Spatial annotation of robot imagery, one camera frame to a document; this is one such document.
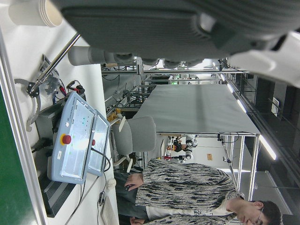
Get grey office chair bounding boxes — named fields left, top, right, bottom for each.
left=112, top=116, right=157, bottom=168

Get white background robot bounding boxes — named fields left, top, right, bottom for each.
left=184, top=135, right=199, bottom=162

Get aluminium cell frame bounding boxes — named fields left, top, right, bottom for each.
left=217, top=133, right=261, bottom=201

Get black pendant cable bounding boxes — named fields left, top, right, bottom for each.
left=90, top=146, right=113, bottom=173

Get grey canopy sheet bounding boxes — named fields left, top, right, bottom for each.
left=133, top=84, right=261, bottom=135

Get large blue teach pendant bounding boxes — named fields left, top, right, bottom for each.
left=47, top=91, right=98, bottom=185

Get grey strap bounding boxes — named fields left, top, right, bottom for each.
left=14, top=78, right=42, bottom=132

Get red and black clips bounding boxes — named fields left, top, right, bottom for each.
left=66, top=79, right=86, bottom=94

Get silver metal rod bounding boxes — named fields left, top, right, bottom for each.
left=29, top=34, right=81, bottom=94

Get black finned controller box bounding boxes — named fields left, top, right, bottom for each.
left=37, top=173, right=77, bottom=218

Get person in patterned sweater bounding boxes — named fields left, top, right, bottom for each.
left=114, top=157, right=285, bottom=225

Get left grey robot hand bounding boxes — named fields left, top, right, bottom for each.
left=51, top=0, right=300, bottom=89

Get green conveyor belt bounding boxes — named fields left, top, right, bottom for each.
left=0, top=25, right=49, bottom=225

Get small blue teach pendant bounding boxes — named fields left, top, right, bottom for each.
left=86, top=109, right=111, bottom=177

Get white paper cup stack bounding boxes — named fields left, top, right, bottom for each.
left=8, top=0, right=63, bottom=28

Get white keyboard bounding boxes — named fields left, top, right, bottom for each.
left=100, top=196, right=119, bottom=225

